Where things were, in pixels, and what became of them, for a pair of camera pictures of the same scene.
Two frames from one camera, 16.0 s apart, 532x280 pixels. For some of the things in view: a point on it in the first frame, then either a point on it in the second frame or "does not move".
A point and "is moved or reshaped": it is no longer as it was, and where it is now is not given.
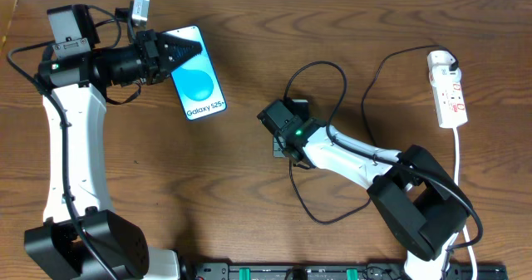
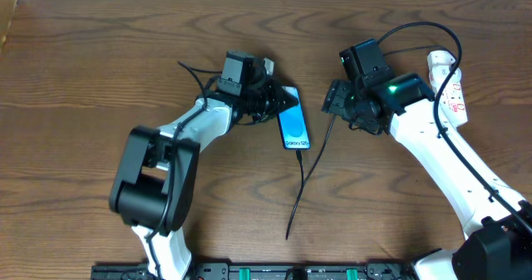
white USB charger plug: x=439 y=61 does not move
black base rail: x=334 y=271 does not move
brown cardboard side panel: x=8 y=1 does not move
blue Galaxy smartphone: x=197 y=81 is moved or reshaped
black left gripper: x=150 y=55 -> x=273 y=100
